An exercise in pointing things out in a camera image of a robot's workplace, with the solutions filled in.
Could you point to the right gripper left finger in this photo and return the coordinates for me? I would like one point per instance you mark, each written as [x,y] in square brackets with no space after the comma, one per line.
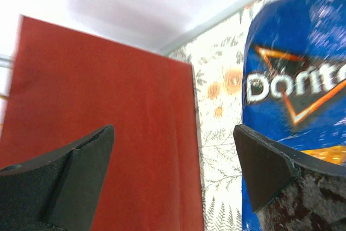
[58,190]

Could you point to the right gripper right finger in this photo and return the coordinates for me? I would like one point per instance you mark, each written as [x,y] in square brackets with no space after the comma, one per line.
[288,189]

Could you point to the red brown paper bag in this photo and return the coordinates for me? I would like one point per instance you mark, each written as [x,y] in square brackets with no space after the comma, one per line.
[66,84]

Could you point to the blue chips bag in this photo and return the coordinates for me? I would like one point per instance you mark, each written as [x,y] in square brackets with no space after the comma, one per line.
[294,81]

